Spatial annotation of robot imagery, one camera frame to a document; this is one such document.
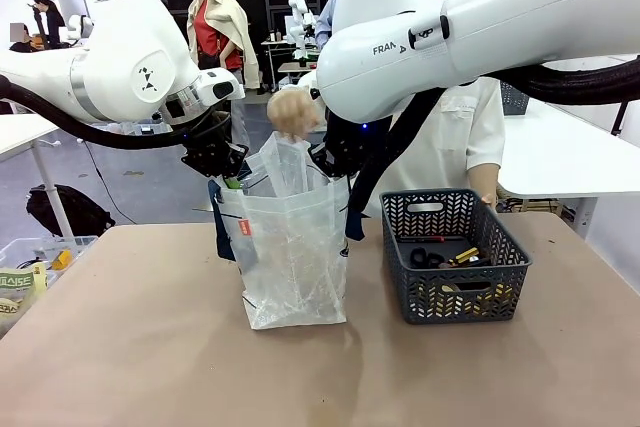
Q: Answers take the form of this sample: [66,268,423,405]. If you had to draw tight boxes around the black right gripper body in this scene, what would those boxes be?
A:
[322,110,392,179]

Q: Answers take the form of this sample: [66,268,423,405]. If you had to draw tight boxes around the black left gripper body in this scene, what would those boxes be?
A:
[179,109,250,179]

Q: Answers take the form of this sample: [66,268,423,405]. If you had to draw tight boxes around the clear plastic bag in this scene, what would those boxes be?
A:
[259,131,321,198]

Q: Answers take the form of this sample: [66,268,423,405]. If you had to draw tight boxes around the white shopping bag blue handles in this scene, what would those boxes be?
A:
[207,174,366,332]

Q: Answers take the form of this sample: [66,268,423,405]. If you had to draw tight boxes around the person's left forearm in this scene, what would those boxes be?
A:
[467,162,503,198]

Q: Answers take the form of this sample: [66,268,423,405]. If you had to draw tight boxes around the person's right hand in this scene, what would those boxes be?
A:
[266,88,325,142]

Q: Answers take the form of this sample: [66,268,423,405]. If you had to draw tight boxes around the small brown background table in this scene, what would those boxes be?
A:
[277,60,319,86]

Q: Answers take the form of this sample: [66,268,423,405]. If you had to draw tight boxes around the person in white T-shirt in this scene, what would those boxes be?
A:
[389,0,506,218]

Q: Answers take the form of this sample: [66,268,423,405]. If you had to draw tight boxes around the red and black pen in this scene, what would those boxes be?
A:
[397,234,466,244]

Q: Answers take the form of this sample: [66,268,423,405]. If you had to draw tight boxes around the black scissors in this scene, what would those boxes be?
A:
[409,245,446,269]

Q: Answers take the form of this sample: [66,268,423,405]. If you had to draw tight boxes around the person in blue shirt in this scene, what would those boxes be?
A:
[314,0,341,48]

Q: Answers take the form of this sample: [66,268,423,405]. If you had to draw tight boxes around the mannequin in red top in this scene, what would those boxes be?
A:
[183,0,262,93]

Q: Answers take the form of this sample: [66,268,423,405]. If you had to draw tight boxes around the yellow black utility knife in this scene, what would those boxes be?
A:
[447,246,494,268]

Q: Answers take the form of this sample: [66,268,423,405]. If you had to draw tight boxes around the black backpack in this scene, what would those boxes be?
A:
[25,184,116,238]

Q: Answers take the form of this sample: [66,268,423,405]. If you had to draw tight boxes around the white table with thin leg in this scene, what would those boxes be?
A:
[0,113,76,238]

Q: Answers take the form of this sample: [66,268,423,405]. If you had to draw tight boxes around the clear plastic crate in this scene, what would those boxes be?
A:
[0,234,99,288]

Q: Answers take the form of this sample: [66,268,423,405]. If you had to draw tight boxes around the standing woman in black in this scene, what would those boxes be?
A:
[30,0,66,48]

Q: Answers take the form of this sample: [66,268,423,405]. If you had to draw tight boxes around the white side table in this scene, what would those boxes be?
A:
[497,96,640,228]

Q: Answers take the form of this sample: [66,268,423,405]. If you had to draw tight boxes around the seated person in black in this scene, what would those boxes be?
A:
[8,21,41,53]

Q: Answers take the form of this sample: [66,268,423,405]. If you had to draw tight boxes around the cream packet green print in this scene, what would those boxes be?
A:
[0,296,31,336]
[0,262,49,304]

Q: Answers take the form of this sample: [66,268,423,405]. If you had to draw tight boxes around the black slanted pole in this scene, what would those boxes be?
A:
[612,54,640,137]

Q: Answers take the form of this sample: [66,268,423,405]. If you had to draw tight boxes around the black sleeved left arm cable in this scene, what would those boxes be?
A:
[0,74,231,151]

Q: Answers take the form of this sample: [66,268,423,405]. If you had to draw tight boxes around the black sleeved arm cable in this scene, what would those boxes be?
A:
[347,54,640,213]
[0,74,231,151]

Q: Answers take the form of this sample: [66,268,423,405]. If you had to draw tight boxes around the black sleeved right arm cable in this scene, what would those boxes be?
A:
[347,54,640,213]

